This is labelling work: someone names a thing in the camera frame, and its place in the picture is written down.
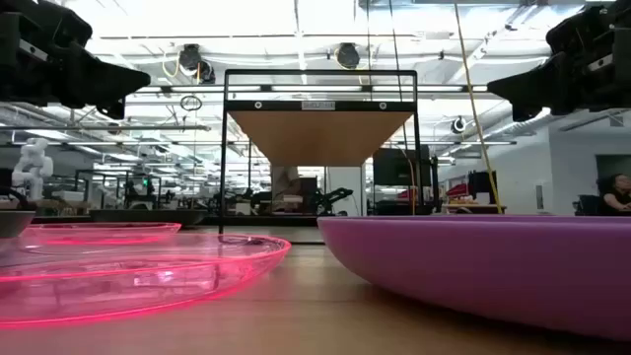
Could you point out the purple plastic plate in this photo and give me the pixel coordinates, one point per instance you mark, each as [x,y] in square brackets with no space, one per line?
[468,266]

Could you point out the black monitor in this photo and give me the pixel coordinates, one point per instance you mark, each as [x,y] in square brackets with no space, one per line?
[480,185]

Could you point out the red bin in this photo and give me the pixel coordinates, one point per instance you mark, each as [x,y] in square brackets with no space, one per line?
[457,190]

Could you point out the wooden shelf with black frame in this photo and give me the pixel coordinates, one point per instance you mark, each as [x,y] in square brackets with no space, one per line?
[318,133]

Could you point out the dark teal plate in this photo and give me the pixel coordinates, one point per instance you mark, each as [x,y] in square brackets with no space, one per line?
[15,223]

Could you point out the black background robot arm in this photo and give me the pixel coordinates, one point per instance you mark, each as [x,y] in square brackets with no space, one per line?
[332,198]

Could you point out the clear pink plastic plate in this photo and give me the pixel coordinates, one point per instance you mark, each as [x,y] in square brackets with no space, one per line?
[123,286]
[98,231]

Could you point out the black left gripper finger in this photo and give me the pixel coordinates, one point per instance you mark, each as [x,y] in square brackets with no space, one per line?
[103,81]
[112,109]

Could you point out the black office chair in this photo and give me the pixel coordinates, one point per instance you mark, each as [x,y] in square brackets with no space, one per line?
[586,204]

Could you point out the person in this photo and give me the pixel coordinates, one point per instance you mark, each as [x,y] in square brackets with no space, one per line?
[616,194]

